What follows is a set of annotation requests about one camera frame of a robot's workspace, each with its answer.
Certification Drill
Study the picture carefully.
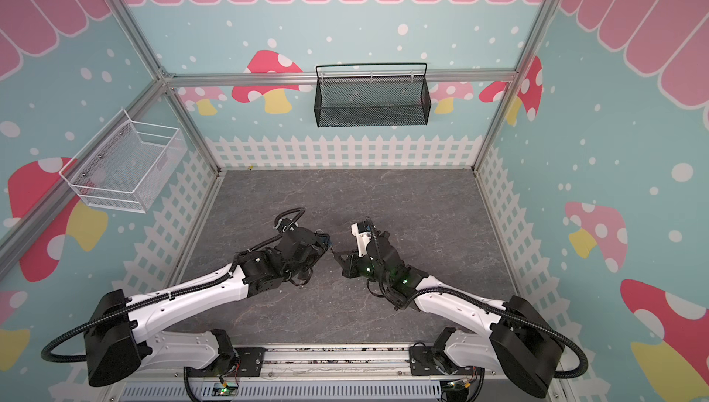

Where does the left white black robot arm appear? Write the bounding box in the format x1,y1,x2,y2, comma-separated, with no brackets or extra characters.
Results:
84,227,330,387

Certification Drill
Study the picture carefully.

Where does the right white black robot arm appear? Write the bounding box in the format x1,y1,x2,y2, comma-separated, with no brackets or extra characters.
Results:
334,232,564,398

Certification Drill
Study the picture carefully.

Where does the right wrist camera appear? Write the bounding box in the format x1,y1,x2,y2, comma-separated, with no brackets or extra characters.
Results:
351,221,376,259

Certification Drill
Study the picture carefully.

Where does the left black corrugated cable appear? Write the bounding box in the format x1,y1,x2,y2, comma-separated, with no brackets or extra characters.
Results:
41,206,306,363

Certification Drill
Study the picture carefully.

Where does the black corrugated cable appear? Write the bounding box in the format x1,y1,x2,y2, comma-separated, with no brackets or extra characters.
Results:
364,216,589,380
41,206,306,363

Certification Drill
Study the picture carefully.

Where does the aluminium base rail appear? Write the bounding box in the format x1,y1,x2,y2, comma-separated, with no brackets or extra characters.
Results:
104,342,572,402

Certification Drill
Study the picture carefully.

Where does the black mesh wall basket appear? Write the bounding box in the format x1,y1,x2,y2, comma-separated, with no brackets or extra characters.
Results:
314,62,432,128

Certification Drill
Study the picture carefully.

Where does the white vented cable duct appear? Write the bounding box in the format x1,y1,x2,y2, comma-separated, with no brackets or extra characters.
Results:
115,381,441,401

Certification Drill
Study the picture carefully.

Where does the white mesh wall basket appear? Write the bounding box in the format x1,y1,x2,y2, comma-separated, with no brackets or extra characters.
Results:
59,110,188,214

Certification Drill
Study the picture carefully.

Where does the right black corrugated cable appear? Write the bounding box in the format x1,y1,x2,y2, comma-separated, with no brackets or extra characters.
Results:
364,216,589,380

